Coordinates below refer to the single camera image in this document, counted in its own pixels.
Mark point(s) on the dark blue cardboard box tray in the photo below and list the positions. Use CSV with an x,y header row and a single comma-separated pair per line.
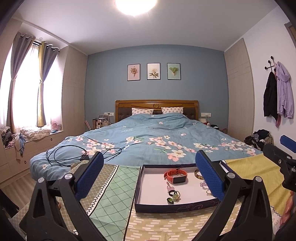
x,y
153,193

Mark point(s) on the clothes on window seat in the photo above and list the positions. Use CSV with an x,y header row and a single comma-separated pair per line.
x,y
18,139

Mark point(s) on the pink flower picture frame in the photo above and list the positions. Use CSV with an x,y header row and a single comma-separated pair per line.
x,y
133,72

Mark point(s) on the blue floral duvet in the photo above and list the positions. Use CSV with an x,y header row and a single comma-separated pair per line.
x,y
141,139

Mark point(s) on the orange smart watch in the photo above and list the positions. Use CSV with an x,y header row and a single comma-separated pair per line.
x,y
176,176

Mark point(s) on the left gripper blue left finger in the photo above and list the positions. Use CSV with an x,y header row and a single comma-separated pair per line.
x,y
44,221

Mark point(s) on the ceiling lamp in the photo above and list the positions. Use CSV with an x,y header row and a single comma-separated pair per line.
x,y
135,7

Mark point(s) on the green jade pendant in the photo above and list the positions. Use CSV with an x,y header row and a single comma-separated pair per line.
x,y
176,196

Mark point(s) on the patchwork bedspread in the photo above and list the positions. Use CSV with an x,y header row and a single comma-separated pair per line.
x,y
110,203

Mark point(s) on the white wall socket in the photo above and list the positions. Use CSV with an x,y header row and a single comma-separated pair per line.
x,y
205,114

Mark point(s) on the tortoiseshell bangle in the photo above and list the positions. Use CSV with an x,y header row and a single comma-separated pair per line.
x,y
198,174

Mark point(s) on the white flower picture frame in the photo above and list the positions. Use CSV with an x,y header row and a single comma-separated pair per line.
x,y
153,71

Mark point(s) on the left patterned pillow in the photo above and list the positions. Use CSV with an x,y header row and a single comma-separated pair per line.
x,y
142,111

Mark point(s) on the right hand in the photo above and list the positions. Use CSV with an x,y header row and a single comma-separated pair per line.
x,y
286,214

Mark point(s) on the right patterned pillow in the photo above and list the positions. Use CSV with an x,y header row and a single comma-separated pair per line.
x,y
166,110

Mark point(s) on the left nightstand clutter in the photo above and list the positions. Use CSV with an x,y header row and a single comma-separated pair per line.
x,y
99,122

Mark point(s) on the pink small fan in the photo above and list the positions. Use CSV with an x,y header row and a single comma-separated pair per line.
x,y
56,127

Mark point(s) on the purple hanging jacket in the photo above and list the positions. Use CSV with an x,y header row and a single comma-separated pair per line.
x,y
285,101

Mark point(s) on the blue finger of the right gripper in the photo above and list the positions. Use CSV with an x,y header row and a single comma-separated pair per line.
x,y
288,143
282,159

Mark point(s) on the wall coat hook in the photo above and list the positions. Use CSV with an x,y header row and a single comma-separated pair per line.
x,y
272,65

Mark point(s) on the black hanging jacket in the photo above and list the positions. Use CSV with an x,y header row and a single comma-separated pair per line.
x,y
270,97

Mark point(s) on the green leaf picture frame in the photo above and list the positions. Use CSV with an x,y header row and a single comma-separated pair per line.
x,y
174,71

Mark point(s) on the pile of dark clothes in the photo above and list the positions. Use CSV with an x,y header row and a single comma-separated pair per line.
x,y
259,139

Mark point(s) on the patterned pillow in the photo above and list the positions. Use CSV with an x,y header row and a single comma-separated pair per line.
x,y
166,110
142,111

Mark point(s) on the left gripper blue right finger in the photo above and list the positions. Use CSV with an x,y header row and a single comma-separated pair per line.
x,y
253,222

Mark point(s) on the wooden headboard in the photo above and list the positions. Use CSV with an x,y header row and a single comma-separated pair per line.
x,y
123,108

